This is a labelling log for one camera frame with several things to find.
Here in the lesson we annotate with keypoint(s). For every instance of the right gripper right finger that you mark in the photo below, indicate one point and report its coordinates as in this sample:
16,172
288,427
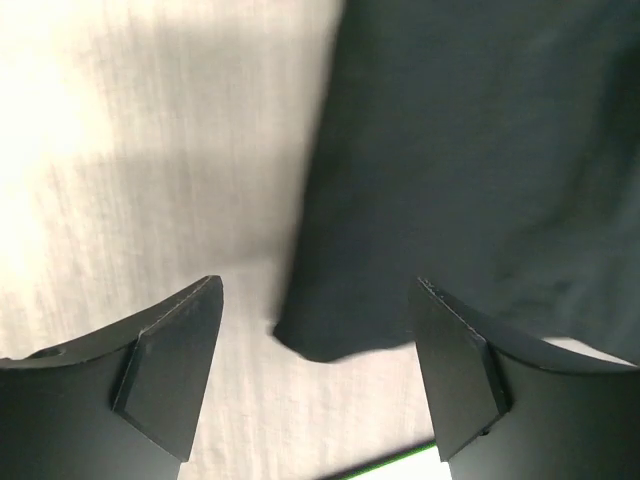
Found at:
505,405

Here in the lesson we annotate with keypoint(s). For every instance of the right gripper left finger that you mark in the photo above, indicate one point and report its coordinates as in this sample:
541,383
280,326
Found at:
122,402

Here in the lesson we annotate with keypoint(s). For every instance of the black floral t shirt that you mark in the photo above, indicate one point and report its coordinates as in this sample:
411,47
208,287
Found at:
488,147

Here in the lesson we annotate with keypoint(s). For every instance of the white whiteboard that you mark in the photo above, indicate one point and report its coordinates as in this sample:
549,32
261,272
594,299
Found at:
420,464

